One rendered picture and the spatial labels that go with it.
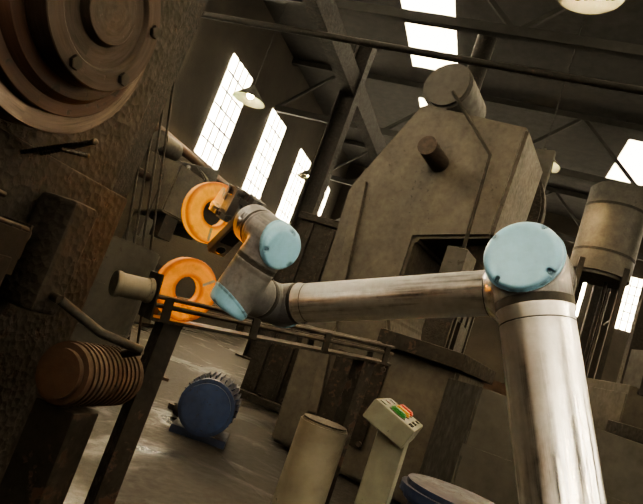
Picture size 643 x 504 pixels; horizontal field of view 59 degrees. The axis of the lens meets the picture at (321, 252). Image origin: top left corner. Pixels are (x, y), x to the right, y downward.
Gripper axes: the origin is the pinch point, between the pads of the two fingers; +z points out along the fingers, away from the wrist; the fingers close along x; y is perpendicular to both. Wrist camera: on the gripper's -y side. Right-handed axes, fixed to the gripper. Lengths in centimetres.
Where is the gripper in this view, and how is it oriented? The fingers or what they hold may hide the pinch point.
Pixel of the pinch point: (215, 206)
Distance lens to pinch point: 146.5
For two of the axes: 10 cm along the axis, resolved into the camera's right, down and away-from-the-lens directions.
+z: -4.9, -3.4, 8.0
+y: 4.7, -8.8, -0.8
